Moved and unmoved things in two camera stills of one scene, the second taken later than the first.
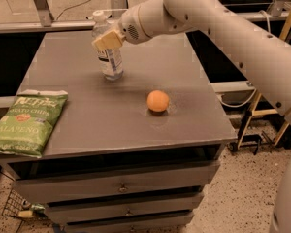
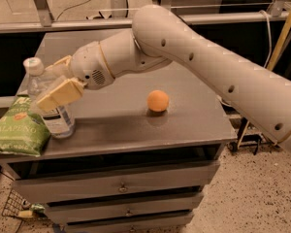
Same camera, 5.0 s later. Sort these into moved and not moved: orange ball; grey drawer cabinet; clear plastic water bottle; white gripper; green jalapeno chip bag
Moved: clear plastic water bottle; white gripper
Not moved: grey drawer cabinet; green jalapeno chip bag; orange ball
